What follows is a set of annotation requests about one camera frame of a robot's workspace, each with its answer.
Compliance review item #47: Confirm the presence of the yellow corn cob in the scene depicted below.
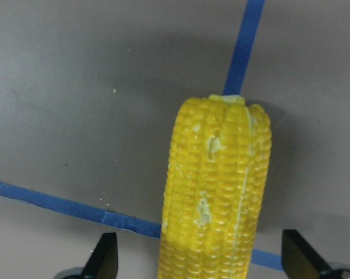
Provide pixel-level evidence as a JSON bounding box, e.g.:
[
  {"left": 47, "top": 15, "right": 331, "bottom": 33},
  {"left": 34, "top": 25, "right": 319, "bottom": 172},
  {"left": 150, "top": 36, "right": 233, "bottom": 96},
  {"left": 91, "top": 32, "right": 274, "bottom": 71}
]
[{"left": 157, "top": 95, "right": 272, "bottom": 278}]

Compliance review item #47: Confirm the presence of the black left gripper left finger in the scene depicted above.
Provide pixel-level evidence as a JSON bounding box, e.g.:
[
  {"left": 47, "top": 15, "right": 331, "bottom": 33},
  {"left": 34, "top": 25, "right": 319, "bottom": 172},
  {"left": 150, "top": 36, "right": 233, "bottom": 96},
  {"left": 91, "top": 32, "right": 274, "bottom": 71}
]
[{"left": 81, "top": 232, "right": 119, "bottom": 279}]

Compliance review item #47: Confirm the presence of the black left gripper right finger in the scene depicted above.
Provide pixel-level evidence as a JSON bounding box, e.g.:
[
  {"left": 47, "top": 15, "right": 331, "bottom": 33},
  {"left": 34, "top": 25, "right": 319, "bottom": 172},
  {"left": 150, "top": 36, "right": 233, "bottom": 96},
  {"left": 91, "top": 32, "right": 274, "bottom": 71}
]
[{"left": 281, "top": 230, "right": 337, "bottom": 279}]

